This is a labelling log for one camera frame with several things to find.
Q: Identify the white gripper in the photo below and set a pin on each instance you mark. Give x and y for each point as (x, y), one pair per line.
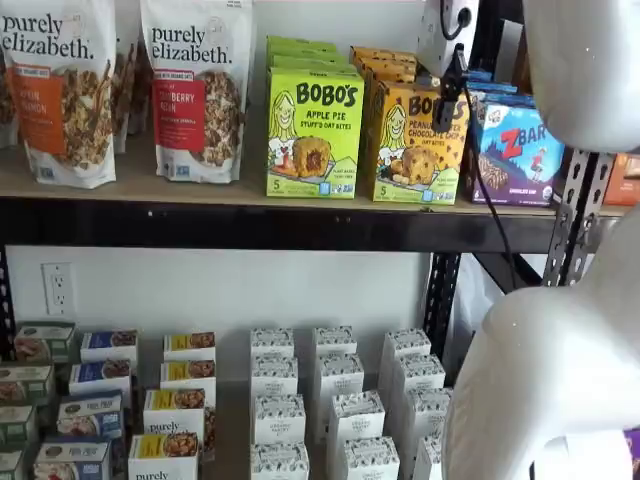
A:
(445, 30)

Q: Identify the orange Bobo's peanut butter box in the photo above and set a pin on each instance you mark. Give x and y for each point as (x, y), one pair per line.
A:
(400, 165)
(385, 63)
(390, 76)
(380, 51)

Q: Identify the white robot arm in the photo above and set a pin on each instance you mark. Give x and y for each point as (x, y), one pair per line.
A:
(550, 375)

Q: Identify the blue purple ZBar box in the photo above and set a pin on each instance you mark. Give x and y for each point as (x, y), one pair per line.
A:
(492, 77)
(510, 170)
(500, 96)

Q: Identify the green Bobo's apple pie box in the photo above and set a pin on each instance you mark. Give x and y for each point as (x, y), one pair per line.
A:
(295, 41)
(315, 130)
(300, 51)
(310, 65)

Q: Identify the large orange illustrated box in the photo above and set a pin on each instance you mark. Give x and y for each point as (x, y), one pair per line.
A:
(622, 180)

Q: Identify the white patterned pantry box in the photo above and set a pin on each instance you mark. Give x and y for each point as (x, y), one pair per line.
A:
(340, 372)
(274, 375)
(272, 342)
(279, 417)
(371, 460)
(419, 372)
(429, 410)
(279, 462)
(406, 342)
(335, 340)
(356, 415)
(430, 460)

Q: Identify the yellow label granola box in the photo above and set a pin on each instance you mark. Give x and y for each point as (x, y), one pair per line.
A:
(162, 455)
(190, 345)
(172, 410)
(187, 374)

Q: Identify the purple snack box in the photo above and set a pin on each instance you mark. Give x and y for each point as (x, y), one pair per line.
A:
(632, 450)

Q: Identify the blue label oatmeal box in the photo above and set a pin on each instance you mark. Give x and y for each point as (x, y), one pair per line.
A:
(90, 415)
(100, 375)
(72, 460)
(107, 345)

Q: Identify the green label oatmeal box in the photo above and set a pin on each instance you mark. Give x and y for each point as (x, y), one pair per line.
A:
(25, 385)
(11, 465)
(45, 342)
(17, 425)

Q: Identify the white plastic sheet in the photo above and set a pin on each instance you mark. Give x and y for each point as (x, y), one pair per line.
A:
(475, 300)

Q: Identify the purely elizabeth bag red label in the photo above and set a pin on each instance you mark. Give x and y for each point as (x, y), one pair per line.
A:
(200, 100)

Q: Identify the purely elizabeth granola bag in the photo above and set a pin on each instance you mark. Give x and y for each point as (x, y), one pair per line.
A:
(6, 110)
(127, 100)

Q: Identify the purely elizabeth bag orange label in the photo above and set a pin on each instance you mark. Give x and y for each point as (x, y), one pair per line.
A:
(75, 100)

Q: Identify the white wall outlet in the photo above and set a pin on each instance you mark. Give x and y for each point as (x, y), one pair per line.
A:
(56, 287)

